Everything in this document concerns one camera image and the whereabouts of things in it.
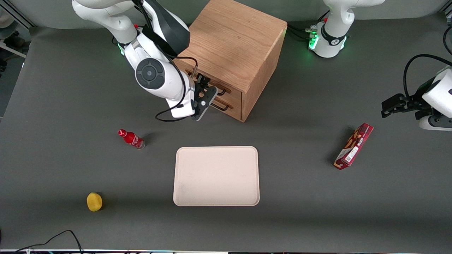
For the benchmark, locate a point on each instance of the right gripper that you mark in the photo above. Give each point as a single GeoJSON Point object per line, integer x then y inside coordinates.
{"type": "Point", "coordinates": [202, 84]}

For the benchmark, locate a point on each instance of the beige plastic tray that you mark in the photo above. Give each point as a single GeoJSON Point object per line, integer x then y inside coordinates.
{"type": "Point", "coordinates": [216, 176]}

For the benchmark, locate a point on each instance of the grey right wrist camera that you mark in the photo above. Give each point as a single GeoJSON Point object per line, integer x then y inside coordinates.
{"type": "Point", "coordinates": [204, 104]}

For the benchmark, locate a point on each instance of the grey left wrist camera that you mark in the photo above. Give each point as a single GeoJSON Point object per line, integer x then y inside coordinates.
{"type": "Point", "coordinates": [436, 123]}

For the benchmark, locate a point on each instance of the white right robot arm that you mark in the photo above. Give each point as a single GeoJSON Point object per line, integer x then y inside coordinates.
{"type": "Point", "coordinates": [150, 73]}

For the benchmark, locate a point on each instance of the red snack box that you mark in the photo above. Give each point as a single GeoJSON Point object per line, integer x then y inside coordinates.
{"type": "Point", "coordinates": [355, 144]}

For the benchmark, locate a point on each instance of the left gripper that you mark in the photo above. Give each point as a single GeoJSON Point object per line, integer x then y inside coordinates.
{"type": "Point", "coordinates": [414, 103]}

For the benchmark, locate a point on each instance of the yellow lemon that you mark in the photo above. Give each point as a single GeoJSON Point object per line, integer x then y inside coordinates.
{"type": "Point", "coordinates": [94, 201]}

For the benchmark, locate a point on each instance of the red soda bottle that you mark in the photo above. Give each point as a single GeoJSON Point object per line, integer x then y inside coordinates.
{"type": "Point", "coordinates": [131, 138]}

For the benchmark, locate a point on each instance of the oak wooden drawer cabinet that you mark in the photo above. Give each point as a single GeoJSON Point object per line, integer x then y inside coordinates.
{"type": "Point", "coordinates": [229, 38]}

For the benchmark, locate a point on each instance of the wooden drawer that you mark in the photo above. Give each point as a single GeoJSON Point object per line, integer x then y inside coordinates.
{"type": "Point", "coordinates": [235, 96]}
{"type": "Point", "coordinates": [236, 111]}

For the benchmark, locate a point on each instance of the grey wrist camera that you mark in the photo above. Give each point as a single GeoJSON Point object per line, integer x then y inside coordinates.
{"type": "Point", "coordinates": [436, 123]}
{"type": "Point", "coordinates": [204, 104]}

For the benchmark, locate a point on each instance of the aluminium frame profile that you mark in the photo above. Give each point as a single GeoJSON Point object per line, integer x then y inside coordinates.
{"type": "Point", "coordinates": [21, 19]}

